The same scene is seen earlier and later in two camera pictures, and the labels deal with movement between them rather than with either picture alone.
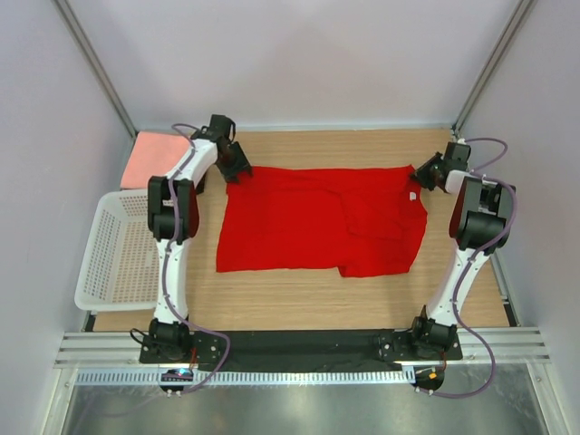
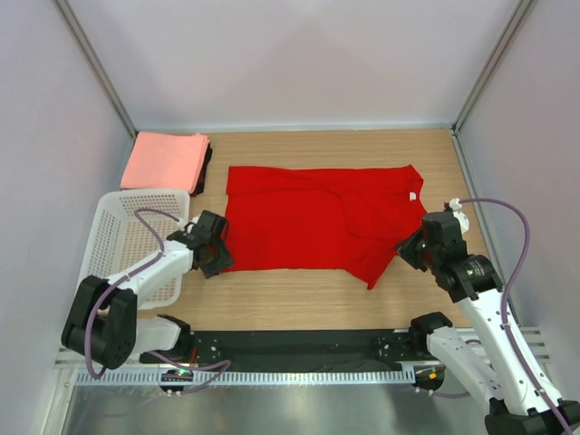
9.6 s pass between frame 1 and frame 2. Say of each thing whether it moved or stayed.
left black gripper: moved
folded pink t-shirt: stayed
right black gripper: moved
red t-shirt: stayed
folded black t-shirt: stayed
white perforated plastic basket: stayed
